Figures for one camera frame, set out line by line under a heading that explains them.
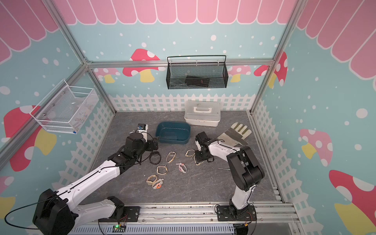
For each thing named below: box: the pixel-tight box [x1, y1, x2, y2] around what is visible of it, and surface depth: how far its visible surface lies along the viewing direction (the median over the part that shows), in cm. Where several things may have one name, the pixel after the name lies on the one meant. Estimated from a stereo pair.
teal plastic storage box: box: [155, 121, 191, 145], surface depth 108 cm
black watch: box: [149, 150, 162, 165], surface depth 95 cm
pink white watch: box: [175, 162, 188, 174], surface depth 91 cm
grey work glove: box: [216, 122, 253, 147], surface depth 108 cm
